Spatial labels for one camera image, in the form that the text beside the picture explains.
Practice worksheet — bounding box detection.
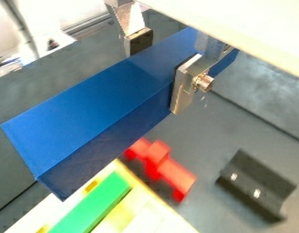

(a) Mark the red stepped block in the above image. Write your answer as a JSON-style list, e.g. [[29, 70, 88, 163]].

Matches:
[[124, 137, 198, 202]]

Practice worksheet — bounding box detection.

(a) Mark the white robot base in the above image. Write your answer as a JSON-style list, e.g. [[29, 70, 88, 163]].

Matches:
[[0, 0, 77, 80]]

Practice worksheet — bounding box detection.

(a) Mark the black metal bracket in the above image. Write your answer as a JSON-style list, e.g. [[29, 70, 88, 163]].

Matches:
[[216, 149, 297, 223]]

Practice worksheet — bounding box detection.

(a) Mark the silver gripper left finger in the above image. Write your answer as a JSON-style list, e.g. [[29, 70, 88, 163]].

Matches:
[[104, 0, 154, 56]]

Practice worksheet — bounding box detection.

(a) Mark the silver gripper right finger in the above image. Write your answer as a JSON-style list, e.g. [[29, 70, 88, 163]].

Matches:
[[170, 31, 230, 115]]

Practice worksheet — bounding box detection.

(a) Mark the green rectangular block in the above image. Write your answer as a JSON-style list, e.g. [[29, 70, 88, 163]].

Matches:
[[48, 172, 131, 233]]

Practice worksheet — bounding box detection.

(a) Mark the blue rectangular block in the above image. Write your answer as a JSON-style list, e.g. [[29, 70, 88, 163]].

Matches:
[[0, 26, 240, 202]]

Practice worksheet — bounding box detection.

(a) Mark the white shape-sorting board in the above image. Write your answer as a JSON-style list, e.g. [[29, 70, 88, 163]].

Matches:
[[4, 159, 198, 233]]

